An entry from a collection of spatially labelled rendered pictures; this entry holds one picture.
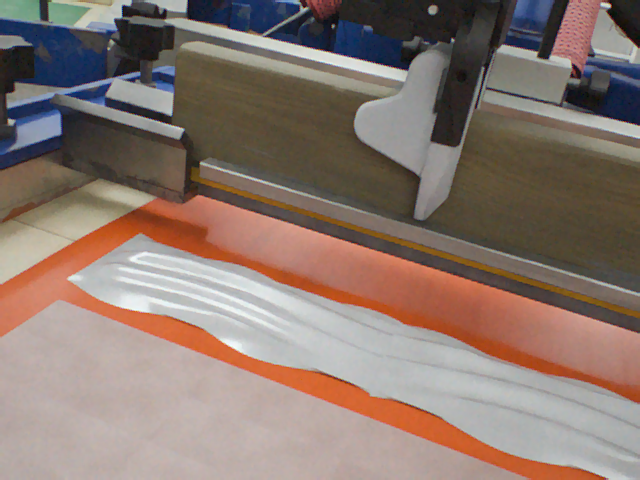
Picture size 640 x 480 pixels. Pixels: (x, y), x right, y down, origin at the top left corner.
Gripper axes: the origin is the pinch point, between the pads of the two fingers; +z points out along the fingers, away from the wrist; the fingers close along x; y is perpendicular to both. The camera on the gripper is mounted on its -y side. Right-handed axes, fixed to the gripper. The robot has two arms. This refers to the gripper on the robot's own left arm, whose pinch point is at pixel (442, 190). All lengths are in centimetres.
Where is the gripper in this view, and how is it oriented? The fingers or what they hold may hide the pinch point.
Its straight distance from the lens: 37.1
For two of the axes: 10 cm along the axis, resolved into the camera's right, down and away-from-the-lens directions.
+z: -1.6, 8.8, 4.5
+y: -9.3, -2.9, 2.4
